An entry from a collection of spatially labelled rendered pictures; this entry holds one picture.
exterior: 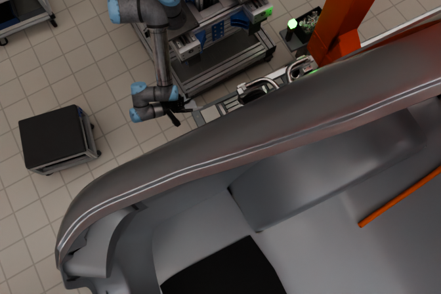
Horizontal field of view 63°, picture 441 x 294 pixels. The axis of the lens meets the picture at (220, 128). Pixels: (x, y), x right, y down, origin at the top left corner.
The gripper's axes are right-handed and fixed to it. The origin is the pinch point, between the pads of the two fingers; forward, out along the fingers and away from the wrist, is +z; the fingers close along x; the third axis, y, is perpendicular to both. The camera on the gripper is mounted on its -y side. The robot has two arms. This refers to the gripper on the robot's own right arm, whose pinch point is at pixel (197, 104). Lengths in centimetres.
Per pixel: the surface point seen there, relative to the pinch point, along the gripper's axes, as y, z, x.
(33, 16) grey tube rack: 35, -60, 172
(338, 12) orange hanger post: 40, 71, -25
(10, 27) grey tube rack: 28, -78, 176
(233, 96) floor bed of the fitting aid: -28, 58, 62
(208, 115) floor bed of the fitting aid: -37, 35, 60
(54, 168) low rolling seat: -57, -75, 84
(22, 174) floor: -67, -97, 109
